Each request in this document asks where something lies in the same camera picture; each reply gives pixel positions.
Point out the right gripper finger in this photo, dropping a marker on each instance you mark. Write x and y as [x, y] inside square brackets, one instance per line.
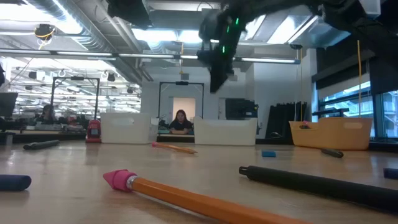
[221, 79]

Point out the blue eraser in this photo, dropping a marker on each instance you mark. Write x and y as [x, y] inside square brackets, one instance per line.
[269, 154]

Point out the black crayon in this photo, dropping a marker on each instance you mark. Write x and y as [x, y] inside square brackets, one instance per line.
[332, 153]

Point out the black pen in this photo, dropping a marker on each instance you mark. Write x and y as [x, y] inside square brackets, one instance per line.
[311, 185]
[42, 145]

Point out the dark crayon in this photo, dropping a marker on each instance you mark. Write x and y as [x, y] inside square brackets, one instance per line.
[391, 173]

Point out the blue crayon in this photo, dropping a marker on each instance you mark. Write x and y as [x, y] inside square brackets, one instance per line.
[14, 183]

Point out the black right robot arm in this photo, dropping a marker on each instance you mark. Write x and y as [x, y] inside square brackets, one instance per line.
[357, 21]

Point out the black equipment rack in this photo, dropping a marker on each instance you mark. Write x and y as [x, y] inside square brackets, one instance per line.
[239, 109]

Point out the large white plastic bin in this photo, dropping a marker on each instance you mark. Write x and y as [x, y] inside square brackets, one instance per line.
[225, 132]

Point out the person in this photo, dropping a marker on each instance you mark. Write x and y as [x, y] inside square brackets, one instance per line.
[47, 113]
[181, 123]

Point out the black folding panels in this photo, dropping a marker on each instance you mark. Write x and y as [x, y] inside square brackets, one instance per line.
[280, 118]

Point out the small white plastic bin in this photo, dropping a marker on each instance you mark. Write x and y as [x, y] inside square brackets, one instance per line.
[126, 130]

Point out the yellow plastic bin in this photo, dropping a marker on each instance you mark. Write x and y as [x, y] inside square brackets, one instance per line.
[332, 137]

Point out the long ceiling light strip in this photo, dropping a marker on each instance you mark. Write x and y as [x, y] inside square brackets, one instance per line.
[84, 53]

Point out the background desk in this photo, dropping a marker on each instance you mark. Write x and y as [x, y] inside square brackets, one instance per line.
[46, 137]

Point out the black monitor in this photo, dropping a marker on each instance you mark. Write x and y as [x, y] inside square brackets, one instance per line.
[7, 104]

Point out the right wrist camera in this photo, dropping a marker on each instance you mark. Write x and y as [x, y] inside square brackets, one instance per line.
[206, 58]

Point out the black stand frame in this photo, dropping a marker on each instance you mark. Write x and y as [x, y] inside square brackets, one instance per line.
[182, 83]
[74, 78]

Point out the rectangular silver air duct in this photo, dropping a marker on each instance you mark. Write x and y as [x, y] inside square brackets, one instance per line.
[326, 37]

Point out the round silver air duct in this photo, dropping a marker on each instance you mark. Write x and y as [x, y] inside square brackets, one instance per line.
[102, 31]

